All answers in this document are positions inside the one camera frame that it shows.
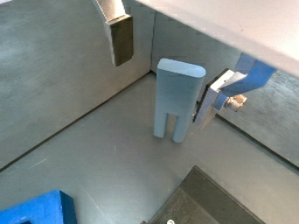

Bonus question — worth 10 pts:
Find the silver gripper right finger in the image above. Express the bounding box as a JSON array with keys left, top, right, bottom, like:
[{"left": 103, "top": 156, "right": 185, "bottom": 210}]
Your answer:
[{"left": 193, "top": 52, "right": 278, "bottom": 130}]

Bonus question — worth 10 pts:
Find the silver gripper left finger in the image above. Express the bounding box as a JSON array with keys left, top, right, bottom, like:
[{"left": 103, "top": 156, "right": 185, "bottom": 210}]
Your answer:
[{"left": 94, "top": 0, "right": 134, "bottom": 67}]

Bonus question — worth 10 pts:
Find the light blue two-pronged peg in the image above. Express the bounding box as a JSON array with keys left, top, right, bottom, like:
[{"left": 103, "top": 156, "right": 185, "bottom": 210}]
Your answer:
[{"left": 154, "top": 59, "right": 206, "bottom": 143}]

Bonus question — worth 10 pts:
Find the blue shape-hole board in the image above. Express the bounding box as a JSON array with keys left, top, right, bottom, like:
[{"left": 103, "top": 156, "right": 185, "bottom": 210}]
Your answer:
[{"left": 0, "top": 190, "right": 78, "bottom": 224}]

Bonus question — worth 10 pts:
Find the dark grey curved holder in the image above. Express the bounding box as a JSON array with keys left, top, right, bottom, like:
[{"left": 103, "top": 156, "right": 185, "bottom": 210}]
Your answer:
[{"left": 141, "top": 166, "right": 266, "bottom": 224}]

